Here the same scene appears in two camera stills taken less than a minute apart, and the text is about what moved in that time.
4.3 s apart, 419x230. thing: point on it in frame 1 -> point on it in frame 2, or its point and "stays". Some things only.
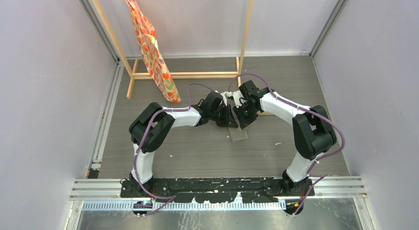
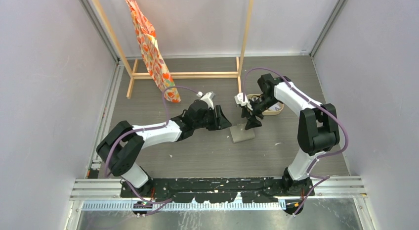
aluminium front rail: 110,190 stays
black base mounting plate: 203,190 stays
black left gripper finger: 231,121 -> 223,122
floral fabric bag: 154,59 stays
